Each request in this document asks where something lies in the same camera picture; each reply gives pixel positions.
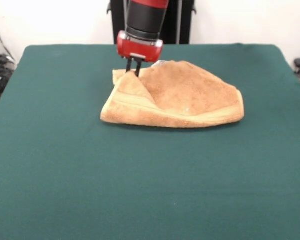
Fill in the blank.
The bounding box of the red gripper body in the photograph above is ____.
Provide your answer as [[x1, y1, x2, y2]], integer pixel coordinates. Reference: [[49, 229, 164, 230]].
[[116, 30, 164, 63]]

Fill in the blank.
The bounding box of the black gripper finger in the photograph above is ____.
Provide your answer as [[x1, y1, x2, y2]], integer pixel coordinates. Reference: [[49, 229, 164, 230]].
[[124, 57, 133, 75], [134, 59, 143, 78]]

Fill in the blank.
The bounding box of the orange terry towel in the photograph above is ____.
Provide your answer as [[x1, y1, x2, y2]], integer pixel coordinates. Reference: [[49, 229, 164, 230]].
[[100, 59, 246, 129]]

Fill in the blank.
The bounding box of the dark green table cloth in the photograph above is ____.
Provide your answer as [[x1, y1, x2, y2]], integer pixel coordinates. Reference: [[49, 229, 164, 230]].
[[0, 43, 300, 240]]

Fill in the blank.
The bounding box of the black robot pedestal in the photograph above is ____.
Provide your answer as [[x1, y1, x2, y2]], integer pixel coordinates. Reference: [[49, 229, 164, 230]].
[[106, 0, 197, 45]]

